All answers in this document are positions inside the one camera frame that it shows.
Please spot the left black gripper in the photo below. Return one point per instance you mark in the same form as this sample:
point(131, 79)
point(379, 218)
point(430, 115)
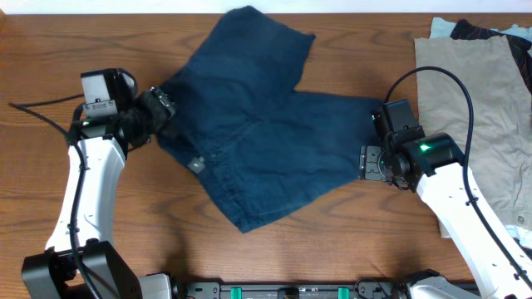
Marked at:
point(163, 115)

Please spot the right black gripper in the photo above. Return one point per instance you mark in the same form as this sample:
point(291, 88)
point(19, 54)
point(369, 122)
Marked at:
point(368, 164)

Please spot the dark blue denim shorts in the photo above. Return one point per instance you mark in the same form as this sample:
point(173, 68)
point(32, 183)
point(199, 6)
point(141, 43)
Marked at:
point(261, 148)

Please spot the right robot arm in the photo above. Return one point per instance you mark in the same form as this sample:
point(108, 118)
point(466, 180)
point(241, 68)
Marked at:
point(434, 168)

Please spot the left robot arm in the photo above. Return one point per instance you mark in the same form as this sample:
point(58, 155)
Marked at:
point(79, 260)

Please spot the beige khaki shorts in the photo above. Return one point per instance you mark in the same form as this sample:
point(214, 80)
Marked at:
point(500, 154)

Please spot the light blue garment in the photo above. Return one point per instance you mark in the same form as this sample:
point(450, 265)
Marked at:
point(440, 28)

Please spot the black mounting rail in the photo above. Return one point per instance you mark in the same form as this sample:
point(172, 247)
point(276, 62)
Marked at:
point(366, 288)

